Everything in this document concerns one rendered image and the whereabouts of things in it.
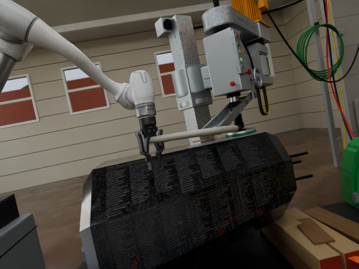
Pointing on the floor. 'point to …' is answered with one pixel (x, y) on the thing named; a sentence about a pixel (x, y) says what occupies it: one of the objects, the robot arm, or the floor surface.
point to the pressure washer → (350, 173)
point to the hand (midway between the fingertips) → (154, 161)
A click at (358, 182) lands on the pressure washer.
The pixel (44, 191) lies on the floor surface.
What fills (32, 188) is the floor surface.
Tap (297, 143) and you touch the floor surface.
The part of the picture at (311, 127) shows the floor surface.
